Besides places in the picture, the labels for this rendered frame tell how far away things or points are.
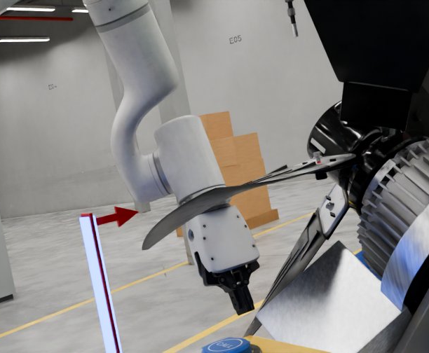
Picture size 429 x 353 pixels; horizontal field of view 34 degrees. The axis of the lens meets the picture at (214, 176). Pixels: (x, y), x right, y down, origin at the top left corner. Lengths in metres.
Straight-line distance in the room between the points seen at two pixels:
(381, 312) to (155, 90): 0.48
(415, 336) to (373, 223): 0.16
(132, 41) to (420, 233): 0.51
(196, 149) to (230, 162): 8.05
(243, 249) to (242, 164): 8.05
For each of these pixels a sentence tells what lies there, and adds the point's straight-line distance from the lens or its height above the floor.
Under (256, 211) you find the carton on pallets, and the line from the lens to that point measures 9.35.
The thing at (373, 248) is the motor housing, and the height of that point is 1.07.
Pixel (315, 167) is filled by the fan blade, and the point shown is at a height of 1.19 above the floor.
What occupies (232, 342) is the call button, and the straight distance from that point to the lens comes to 0.58.
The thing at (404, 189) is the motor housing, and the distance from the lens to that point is 0.88.
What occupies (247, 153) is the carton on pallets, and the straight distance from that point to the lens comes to 9.32.
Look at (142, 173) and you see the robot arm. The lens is 1.15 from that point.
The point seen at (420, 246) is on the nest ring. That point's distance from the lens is 0.84.
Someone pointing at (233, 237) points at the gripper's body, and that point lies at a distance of 1.14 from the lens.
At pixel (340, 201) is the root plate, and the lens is 1.05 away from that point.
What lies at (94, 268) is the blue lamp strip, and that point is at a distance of 0.79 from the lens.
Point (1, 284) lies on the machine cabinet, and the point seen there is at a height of 0.19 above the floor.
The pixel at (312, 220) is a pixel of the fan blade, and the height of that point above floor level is 1.09.
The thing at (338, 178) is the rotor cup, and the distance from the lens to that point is 1.01.
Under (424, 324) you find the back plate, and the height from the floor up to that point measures 0.97.
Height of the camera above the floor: 1.25
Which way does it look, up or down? 3 degrees down
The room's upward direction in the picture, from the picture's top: 11 degrees counter-clockwise
